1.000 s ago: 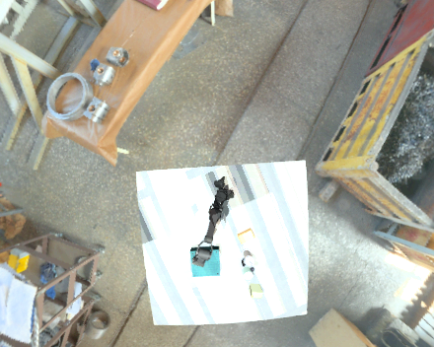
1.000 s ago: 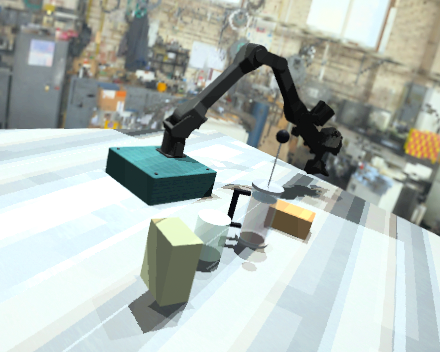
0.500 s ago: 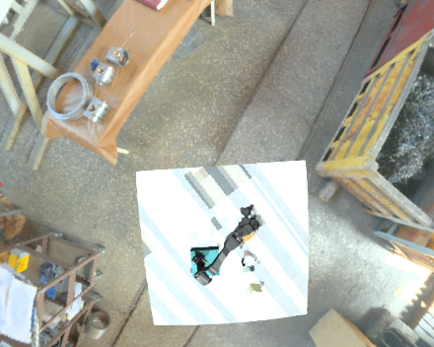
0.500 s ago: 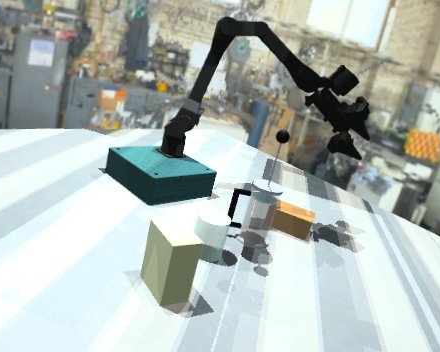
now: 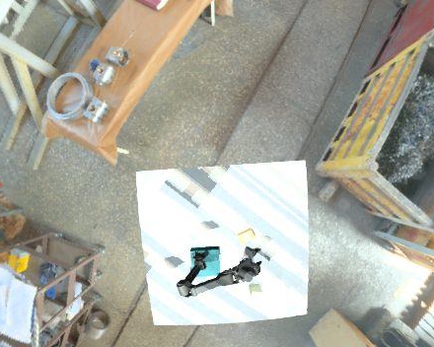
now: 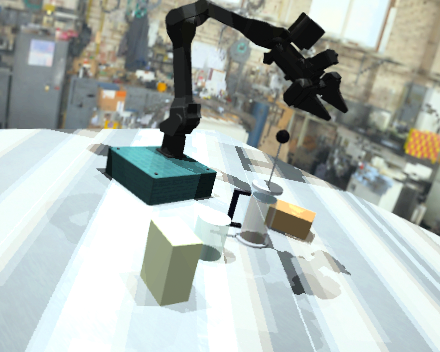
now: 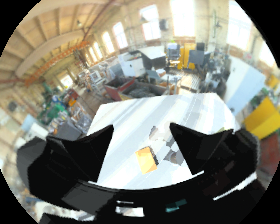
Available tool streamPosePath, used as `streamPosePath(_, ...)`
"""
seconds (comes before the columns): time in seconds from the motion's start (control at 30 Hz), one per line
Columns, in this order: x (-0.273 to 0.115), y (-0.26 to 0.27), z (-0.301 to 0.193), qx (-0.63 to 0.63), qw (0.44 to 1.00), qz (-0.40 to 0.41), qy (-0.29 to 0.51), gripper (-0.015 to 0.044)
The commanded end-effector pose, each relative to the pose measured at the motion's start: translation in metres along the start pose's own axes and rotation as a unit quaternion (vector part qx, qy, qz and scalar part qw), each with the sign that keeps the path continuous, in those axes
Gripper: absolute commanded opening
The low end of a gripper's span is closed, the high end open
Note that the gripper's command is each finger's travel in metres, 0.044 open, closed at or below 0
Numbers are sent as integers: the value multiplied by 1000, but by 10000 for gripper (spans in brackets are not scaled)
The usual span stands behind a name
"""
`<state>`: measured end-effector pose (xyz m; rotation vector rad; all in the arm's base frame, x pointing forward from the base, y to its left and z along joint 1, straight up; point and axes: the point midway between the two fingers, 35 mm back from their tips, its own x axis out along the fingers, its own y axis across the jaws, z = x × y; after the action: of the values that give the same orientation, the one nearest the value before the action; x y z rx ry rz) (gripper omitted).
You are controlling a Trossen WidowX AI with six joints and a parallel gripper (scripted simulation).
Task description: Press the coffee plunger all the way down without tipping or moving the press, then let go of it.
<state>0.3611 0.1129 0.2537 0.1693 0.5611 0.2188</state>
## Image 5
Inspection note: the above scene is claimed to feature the glass french press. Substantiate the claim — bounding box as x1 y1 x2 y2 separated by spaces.
242 250 249 262

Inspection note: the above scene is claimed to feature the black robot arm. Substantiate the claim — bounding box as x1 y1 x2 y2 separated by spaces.
176 252 260 298

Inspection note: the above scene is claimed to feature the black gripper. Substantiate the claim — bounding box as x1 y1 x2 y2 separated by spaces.
240 246 262 269

